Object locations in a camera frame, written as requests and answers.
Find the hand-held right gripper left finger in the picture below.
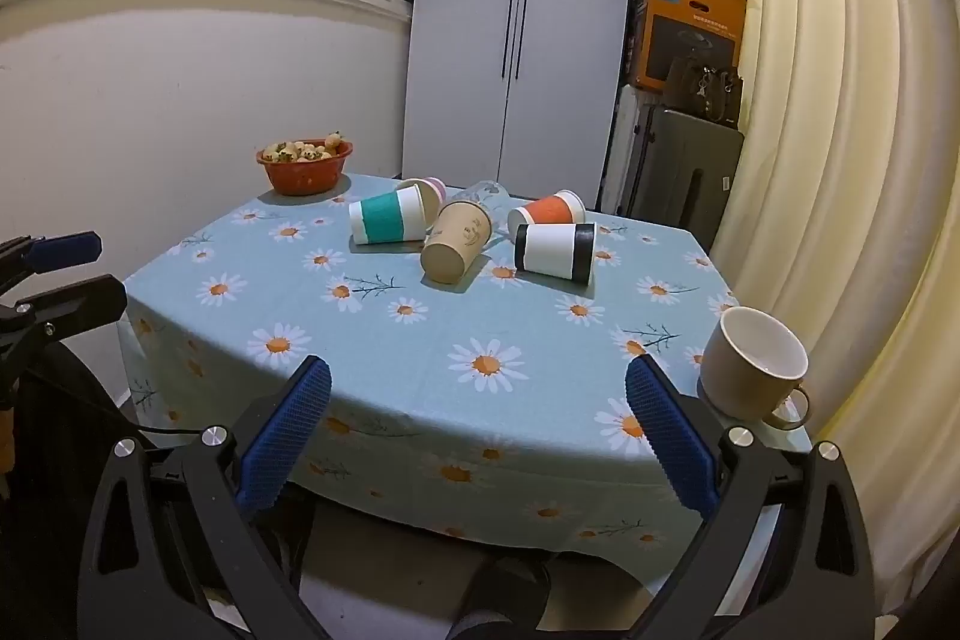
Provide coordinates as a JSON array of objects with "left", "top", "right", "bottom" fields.
[{"left": 77, "top": 354, "right": 335, "bottom": 640}]

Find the red plastic bowl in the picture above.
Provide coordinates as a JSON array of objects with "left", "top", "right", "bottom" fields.
[{"left": 256, "top": 141, "right": 354, "bottom": 196}]

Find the dark grey flat panel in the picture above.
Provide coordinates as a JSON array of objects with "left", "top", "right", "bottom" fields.
[{"left": 625, "top": 105, "right": 746, "bottom": 253}]

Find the white appliance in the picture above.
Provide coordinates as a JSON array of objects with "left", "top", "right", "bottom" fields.
[{"left": 599, "top": 83, "right": 662, "bottom": 215}]

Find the orange and white paper cup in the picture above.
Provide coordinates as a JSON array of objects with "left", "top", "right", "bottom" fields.
[{"left": 507, "top": 188, "right": 587, "bottom": 231}]

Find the beige ceramic mug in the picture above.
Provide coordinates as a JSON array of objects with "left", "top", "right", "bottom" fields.
[{"left": 698, "top": 305, "right": 814, "bottom": 429}]

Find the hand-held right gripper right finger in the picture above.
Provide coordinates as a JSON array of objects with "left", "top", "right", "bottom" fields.
[{"left": 625, "top": 354, "right": 880, "bottom": 640}]

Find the teal and white paper cup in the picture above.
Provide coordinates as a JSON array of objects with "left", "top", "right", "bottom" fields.
[{"left": 348, "top": 183, "right": 429, "bottom": 246}]

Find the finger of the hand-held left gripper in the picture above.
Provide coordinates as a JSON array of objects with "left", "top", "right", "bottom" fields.
[
  {"left": 0, "top": 230, "right": 104, "bottom": 298},
  {"left": 0, "top": 274, "right": 129, "bottom": 357}
]

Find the pink paper cup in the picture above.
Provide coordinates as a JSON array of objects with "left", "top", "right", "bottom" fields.
[{"left": 395, "top": 176, "right": 449, "bottom": 223}]

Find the cream curtain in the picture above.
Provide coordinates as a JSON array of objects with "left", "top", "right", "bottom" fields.
[{"left": 681, "top": 0, "right": 960, "bottom": 615}]

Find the orange cardboard box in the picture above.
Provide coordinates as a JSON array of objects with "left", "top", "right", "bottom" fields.
[{"left": 628, "top": 0, "right": 749, "bottom": 94}]

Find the brown paper cup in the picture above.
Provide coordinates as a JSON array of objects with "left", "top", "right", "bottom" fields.
[{"left": 419, "top": 200, "right": 494, "bottom": 286}]

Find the dark shoe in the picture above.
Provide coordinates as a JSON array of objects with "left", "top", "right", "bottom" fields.
[{"left": 448, "top": 553, "right": 554, "bottom": 640}]

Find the dark wardrobe door handle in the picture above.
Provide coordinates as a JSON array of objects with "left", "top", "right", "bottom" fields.
[
  {"left": 500, "top": 0, "right": 521, "bottom": 80},
  {"left": 515, "top": 0, "right": 536, "bottom": 80}
]

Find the dark brown handbag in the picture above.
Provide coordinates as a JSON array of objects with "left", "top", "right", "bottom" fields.
[{"left": 663, "top": 54, "right": 746, "bottom": 129}]

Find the black and white paper cup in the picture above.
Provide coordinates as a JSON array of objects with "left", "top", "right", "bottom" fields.
[{"left": 513, "top": 221, "right": 598, "bottom": 283}]

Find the clear plastic cup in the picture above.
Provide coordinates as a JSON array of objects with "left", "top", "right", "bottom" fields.
[{"left": 450, "top": 179, "right": 512, "bottom": 220}]

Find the grey wardrobe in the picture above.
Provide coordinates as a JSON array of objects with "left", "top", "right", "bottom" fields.
[{"left": 400, "top": 0, "right": 640, "bottom": 214}]

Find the pile of small brown fruits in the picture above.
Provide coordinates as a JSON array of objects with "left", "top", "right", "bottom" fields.
[{"left": 261, "top": 131, "right": 350, "bottom": 165}]

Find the blue daisy print tablecloth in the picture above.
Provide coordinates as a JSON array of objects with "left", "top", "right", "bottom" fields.
[{"left": 116, "top": 170, "right": 816, "bottom": 600}]

